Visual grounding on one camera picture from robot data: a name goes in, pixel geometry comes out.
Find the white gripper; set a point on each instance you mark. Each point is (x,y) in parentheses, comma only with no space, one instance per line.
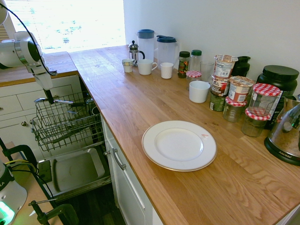
(43,78)

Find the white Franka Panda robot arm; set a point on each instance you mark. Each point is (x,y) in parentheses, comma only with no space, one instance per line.
(9,54)

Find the built-in dishwasher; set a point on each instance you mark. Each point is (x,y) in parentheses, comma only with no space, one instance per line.
(75,168)

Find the white kitchen cabinet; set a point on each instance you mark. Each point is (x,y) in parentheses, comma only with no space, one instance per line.
(14,93)
(131,199)

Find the metal cabinet knob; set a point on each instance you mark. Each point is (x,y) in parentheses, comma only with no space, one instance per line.
(107,153)
(23,123)

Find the black mug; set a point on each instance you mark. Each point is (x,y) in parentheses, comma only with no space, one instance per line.
(95,110)

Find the dark green C clamp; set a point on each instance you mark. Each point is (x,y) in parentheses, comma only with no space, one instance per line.
(23,149)
(68,211)

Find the window with blinds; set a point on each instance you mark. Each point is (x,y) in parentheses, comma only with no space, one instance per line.
(70,23)

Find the patterned paper cup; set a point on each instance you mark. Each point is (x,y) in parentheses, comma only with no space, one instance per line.
(127,66)

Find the glass French press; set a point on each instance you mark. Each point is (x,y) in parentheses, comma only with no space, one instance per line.
(133,52)

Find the wide white mug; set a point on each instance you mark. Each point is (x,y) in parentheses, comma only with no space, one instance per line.
(145,68)

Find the plastic pitcher with blue lid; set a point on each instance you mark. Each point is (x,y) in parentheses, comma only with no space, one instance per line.
(145,47)

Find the white ribbed cup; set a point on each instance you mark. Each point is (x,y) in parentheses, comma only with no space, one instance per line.
(167,71)

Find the plastic pitcher with teal lid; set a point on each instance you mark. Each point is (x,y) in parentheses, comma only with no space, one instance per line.
(166,54)

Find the dark spice jar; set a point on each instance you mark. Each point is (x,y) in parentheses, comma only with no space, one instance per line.
(184,65)

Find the white plate with gold rim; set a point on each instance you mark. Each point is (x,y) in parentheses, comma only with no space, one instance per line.
(179,145)

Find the jam jar red checked lid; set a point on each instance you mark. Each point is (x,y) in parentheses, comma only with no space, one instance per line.
(233,112)
(263,100)
(194,74)
(254,126)

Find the plain white cup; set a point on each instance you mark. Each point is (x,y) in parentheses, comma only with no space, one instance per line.
(199,93)

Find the clear jar with green lid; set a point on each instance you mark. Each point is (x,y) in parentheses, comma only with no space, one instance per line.
(196,61)

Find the clear drinking glass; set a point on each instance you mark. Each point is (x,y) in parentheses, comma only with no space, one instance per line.
(207,70)

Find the green tin can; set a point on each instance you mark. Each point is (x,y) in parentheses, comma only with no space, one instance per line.
(216,103)

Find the yogurt cup with red print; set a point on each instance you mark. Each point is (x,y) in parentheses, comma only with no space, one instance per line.
(220,86)

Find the yogurt cup with foil lid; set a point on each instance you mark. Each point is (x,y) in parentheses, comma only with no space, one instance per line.
(225,66)
(239,90)

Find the black shaker bottle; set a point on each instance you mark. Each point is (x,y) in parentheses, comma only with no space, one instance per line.
(242,65)

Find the large black protein tub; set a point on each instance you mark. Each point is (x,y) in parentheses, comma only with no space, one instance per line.
(279,79)

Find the stainless steel electric kettle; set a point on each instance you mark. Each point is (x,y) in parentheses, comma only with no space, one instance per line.
(283,136)

